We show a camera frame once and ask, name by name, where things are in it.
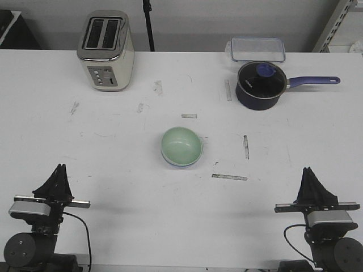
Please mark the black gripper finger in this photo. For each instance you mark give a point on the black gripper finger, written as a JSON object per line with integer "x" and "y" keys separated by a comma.
{"x": 319, "y": 195}
{"x": 64, "y": 187}
{"x": 304, "y": 195}
{"x": 53, "y": 187}

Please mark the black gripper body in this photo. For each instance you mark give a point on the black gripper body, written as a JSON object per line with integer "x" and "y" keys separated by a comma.
{"x": 321, "y": 233}
{"x": 51, "y": 224}

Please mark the blue bowl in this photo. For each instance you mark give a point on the blue bowl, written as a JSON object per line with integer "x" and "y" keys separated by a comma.
{"x": 183, "y": 161}

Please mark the green bowl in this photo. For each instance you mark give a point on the green bowl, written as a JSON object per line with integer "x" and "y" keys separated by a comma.
{"x": 181, "y": 147}

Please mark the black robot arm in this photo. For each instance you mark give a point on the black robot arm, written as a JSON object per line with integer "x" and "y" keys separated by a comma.
{"x": 341, "y": 255}
{"x": 31, "y": 251}

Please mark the dark blue saucepan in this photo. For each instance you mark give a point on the dark blue saucepan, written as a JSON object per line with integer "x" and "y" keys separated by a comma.
{"x": 259, "y": 104}

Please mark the glass pot lid blue knob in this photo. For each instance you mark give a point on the glass pot lid blue knob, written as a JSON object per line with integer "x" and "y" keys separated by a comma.
{"x": 261, "y": 79}

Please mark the white crumpled cloth on shelf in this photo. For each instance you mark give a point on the white crumpled cloth on shelf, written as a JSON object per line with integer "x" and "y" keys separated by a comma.
{"x": 356, "y": 47}

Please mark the cream and chrome toaster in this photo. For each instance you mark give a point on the cream and chrome toaster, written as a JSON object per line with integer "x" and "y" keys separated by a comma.
{"x": 106, "y": 50}

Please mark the clear plastic food container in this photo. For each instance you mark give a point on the clear plastic food container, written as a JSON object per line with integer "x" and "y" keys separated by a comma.
{"x": 245, "y": 49}

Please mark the grey metal shelf rack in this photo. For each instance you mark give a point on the grey metal shelf rack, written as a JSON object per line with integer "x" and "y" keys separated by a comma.
{"x": 343, "y": 29}

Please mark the black tripod pole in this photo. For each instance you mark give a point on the black tripod pole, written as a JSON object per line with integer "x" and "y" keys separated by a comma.
{"x": 146, "y": 5}

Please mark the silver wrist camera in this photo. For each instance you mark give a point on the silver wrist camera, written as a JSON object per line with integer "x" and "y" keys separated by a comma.
{"x": 328, "y": 217}
{"x": 29, "y": 210}

